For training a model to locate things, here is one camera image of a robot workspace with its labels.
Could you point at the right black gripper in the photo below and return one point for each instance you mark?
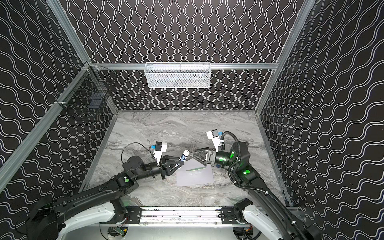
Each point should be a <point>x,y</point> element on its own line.
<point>212,157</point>

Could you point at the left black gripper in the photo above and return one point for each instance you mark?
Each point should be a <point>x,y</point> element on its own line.
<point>163,170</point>

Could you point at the blue white glue stick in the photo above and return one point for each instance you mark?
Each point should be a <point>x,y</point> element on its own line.
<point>184,155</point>

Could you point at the lavender envelope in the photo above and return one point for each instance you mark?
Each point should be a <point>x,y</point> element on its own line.
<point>195,178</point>

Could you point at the white letter with green border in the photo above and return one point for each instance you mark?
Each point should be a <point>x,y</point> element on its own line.
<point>195,170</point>

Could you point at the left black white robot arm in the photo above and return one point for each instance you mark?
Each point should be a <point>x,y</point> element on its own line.
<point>48,217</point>

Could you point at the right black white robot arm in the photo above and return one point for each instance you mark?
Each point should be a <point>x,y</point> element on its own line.
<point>268,214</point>

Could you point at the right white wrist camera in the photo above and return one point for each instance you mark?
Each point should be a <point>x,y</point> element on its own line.
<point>215,136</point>

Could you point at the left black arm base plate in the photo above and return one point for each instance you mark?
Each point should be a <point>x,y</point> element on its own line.
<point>132,215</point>

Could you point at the aluminium front rail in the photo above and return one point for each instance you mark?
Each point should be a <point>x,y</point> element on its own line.
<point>171,217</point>

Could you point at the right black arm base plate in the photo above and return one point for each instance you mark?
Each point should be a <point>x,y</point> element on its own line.
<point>229,217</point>

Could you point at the white wire mesh basket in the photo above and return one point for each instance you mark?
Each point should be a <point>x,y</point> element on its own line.
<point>177,75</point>

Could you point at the black wire basket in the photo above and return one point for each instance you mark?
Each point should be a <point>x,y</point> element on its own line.
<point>88,101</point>

